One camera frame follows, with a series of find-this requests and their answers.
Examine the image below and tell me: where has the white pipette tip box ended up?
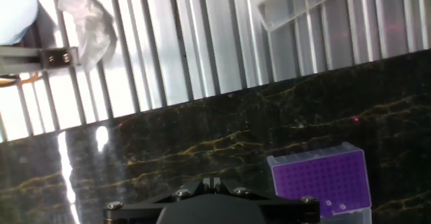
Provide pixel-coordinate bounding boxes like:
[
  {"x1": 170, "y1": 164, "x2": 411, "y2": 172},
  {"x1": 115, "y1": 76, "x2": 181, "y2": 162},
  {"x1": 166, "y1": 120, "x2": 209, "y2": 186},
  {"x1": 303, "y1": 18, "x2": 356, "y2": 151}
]
[{"x1": 242, "y1": 0, "x2": 333, "y2": 33}]

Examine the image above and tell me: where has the pale blue rounded object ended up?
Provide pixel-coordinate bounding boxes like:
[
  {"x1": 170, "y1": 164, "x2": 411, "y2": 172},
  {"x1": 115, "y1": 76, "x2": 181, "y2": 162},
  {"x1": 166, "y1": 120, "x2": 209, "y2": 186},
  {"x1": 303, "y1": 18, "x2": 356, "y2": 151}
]
[{"x1": 0, "y1": 0, "x2": 40, "y2": 46}]

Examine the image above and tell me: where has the white crumpled tissue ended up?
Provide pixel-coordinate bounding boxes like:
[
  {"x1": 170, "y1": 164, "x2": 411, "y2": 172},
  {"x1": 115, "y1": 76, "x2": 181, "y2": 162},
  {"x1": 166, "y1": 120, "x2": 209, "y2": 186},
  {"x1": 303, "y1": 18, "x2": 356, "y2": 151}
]
[{"x1": 50, "y1": 0, "x2": 119, "y2": 73}]

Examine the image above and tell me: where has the thin orange cable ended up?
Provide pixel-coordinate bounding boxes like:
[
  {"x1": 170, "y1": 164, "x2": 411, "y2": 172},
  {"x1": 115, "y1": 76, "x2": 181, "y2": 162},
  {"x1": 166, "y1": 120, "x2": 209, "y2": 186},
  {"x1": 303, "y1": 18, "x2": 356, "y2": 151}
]
[{"x1": 0, "y1": 71, "x2": 44, "y2": 89}]

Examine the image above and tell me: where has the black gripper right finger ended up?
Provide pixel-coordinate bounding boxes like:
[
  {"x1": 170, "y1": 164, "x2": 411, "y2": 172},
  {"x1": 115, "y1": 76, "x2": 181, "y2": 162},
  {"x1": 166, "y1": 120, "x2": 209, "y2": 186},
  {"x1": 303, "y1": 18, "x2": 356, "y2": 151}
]
[{"x1": 212, "y1": 179, "x2": 321, "y2": 224}]

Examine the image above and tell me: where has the metal bracket with screws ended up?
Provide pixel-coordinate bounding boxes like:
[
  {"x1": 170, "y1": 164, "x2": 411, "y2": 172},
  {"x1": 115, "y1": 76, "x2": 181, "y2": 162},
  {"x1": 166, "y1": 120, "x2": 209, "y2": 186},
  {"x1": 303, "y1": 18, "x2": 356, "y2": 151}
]
[{"x1": 0, "y1": 45, "x2": 81, "y2": 75}]

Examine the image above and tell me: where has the open purple pipette tip box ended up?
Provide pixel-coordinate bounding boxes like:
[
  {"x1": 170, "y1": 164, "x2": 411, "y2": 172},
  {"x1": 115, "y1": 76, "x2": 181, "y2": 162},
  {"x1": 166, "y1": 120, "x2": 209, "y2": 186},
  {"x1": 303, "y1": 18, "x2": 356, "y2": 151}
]
[{"x1": 267, "y1": 141, "x2": 373, "y2": 224}]

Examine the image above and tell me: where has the black marble pattern mat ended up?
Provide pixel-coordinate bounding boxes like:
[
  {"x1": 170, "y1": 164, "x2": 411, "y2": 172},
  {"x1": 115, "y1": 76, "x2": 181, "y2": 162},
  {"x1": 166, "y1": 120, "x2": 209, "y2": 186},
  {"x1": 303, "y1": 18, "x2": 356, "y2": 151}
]
[{"x1": 0, "y1": 48, "x2": 431, "y2": 224}]

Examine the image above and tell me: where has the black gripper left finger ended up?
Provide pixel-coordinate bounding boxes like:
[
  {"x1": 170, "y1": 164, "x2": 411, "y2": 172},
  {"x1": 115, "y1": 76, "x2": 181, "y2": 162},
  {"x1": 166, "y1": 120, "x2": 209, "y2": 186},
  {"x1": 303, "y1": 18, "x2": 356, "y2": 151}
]
[{"x1": 102, "y1": 178, "x2": 211, "y2": 224}]

